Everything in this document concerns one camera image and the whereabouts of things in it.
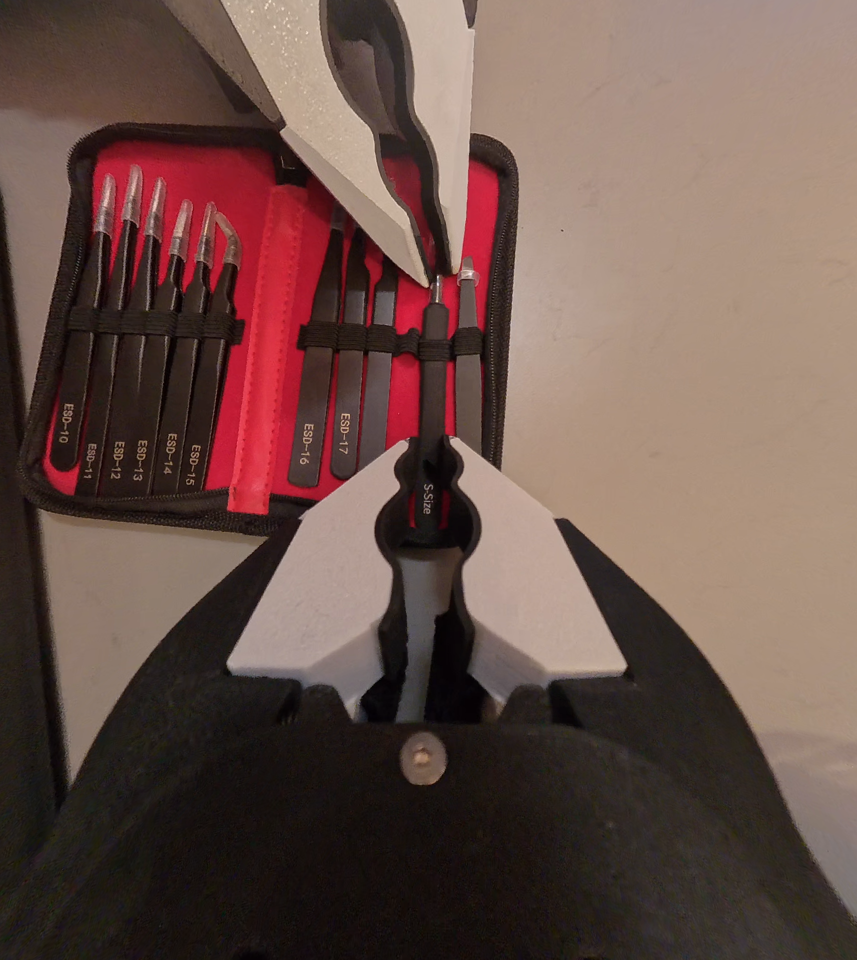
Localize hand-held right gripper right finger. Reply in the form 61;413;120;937
436;438;625;703

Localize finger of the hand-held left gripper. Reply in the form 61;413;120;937
166;0;437;268
376;0;478;279

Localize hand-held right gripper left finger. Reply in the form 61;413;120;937
226;438;427;703

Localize black red tweezers case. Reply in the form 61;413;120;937
16;123;520;534

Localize black needle-tip tweezers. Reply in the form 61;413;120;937
417;275;454;541

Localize set of black tweezers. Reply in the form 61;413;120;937
54;168;490;496

